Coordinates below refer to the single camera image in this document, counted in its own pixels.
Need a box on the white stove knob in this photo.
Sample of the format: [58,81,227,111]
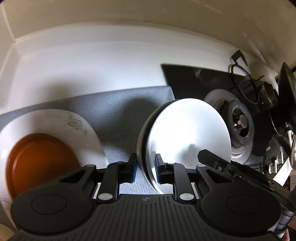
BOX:
[273,155,284,168]

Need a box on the black pot support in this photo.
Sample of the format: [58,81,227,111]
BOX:
[229,50,278,109]

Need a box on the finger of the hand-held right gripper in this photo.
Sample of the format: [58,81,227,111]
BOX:
[198,149,232,173]

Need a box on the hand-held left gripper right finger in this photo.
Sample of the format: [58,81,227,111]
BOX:
[155,154,228,204]

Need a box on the white square floral plate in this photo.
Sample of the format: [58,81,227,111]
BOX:
[0,108,105,202]

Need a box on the silver gas burner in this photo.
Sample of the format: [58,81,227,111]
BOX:
[203,89,255,160]

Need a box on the brown round plate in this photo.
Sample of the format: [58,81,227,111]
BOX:
[6,133,82,201]

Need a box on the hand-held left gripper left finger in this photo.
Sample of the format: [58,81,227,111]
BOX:
[58,153,137,204]

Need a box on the black glass gas stove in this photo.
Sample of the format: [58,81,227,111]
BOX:
[161,64,296,183]

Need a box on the grey dish mat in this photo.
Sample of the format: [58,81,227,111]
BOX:
[0,85,176,196]

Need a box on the dark cooking pan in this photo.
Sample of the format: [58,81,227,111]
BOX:
[261,61,296,135]

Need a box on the plain white bowl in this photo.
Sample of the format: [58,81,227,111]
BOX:
[146,98,232,195]

